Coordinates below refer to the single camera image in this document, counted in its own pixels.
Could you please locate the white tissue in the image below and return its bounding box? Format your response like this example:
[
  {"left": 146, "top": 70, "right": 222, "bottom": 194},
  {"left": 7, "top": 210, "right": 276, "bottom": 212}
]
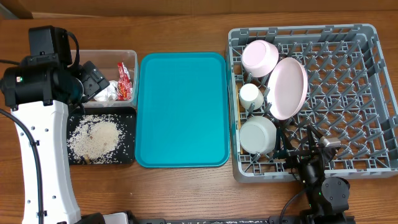
[{"left": 94, "top": 80, "right": 118, "bottom": 101}]

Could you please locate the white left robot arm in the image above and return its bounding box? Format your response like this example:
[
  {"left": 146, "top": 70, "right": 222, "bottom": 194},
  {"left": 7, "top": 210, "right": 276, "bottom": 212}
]
[{"left": 1, "top": 54, "right": 105, "bottom": 223}]

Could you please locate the white rice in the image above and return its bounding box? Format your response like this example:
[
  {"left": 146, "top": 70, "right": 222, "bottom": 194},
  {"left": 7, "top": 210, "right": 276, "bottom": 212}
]
[{"left": 67, "top": 114, "right": 137, "bottom": 164}]

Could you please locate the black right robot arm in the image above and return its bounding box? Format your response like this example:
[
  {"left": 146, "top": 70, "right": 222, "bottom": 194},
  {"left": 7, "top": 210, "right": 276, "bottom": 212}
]
[{"left": 273, "top": 125, "right": 355, "bottom": 223}]

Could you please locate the small pink plate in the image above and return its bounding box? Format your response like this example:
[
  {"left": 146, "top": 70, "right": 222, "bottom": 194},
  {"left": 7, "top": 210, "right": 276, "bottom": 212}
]
[{"left": 242, "top": 40, "right": 279, "bottom": 78}]

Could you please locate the wooden chopstick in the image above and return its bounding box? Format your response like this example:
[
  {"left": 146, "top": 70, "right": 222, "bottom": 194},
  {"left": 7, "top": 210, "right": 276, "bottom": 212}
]
[{"left": 236, "top": 85, "right": 241, "bottom": 130}]

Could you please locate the clear plastic bin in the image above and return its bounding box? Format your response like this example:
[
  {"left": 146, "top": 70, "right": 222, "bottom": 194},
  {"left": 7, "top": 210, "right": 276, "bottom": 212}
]
[{"left": 79, "top": 50, "right": 140, "bottom": 109}]

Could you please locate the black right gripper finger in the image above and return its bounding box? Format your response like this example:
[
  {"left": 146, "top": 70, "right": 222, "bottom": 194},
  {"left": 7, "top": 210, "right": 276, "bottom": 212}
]
[
  {"left": 306, "top": 124, "right": 323, "bottom": 150},
  {"left": 273, "top": 128, "right": 292, "bottom": 159}
]

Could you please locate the red snack wrapper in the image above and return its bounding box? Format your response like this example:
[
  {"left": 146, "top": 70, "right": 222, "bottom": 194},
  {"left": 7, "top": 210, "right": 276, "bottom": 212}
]
[{"left": 117, "top": 62, "right": 132, "bottom": 101}]

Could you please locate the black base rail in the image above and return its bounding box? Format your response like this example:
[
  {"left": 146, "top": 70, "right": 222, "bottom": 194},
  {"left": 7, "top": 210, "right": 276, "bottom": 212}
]
[{"left": 130, "top": 211, "right": 355, "bottom": 224}]

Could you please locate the grey bowl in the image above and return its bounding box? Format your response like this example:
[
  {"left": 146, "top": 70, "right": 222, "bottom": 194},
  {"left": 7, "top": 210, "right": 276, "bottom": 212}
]
[{"left": 239, "top": 116, "right": 277, "bottom": 154}]

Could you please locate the grey dishwasher rack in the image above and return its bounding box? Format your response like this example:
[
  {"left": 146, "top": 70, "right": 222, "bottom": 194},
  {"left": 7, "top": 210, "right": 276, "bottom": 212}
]
[{"left": 226, "top": 24, "right": 397, "bottom": 183}]

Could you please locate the black tray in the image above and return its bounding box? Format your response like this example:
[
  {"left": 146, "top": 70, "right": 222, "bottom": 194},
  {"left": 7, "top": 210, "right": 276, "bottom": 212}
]
[{"left": 67, "top": 106, "right": 137, "bottom": 166}]

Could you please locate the teal plastic tray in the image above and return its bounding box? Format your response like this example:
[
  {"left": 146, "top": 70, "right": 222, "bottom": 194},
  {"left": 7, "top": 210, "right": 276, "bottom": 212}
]
[{"left": 135, "top": 52, "right": 230, "bottom": 168}]

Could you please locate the white cup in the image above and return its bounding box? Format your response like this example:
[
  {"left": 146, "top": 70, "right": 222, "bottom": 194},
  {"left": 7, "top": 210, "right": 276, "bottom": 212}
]
[{"left": 239, "top": 83, "right": 264, "bottom": 110}]

